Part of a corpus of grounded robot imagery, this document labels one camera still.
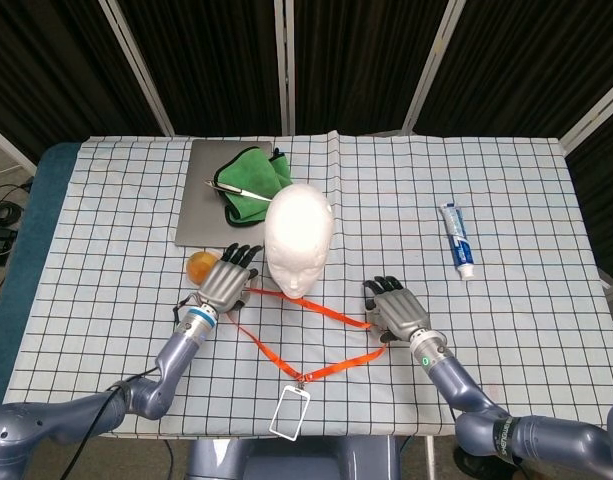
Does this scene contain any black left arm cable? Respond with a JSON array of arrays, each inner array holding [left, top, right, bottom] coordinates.
[[68, 367, 162, 480]]

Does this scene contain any orange lanyard strap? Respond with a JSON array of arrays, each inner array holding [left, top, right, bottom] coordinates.
[[224, 285, 390, 384]]

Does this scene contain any orange jelly cup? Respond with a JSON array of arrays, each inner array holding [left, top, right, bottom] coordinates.
[[185, 251, 221, 287]]

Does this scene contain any grey closed laptop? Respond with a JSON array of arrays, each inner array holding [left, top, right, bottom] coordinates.
[[174, 139, 275, 249]]

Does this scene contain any blue white toothpaste tube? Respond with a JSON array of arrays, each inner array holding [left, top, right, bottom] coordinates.
[[439, 202, 477, 281]]

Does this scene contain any green microfibre cloth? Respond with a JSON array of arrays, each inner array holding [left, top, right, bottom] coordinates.
[[213, 145, 293, 229]]

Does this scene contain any white clear badge holder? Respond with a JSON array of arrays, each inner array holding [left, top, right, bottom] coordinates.
[[268, 379, 312, 442]]

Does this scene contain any white black checkered tablecloth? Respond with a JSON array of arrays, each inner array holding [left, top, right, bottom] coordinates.
[[2, 132, 613, 440]]

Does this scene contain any blue-grey robot torso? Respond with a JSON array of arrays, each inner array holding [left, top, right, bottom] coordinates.
[[185, 434, 405, 480]]

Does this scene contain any teal table pad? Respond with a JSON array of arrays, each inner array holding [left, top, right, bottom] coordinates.
[[0, 142, 82, 416]]

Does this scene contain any dark folding screen white frame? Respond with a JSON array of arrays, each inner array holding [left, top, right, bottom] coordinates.
[[0, 0, 613, 296]]

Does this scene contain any black coiled floor cable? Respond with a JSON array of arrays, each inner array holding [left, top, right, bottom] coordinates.
[[0, 201, 23, 227]]

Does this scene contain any white foam mannequin head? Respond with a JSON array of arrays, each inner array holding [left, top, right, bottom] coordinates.
[[263, 183, 336, 300]]

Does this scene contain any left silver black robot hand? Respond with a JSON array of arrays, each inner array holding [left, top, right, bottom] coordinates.
[[198, 243, 264, 315]]

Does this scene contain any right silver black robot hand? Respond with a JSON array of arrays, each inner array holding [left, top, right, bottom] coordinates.
[[362, 275, 432, 346]]

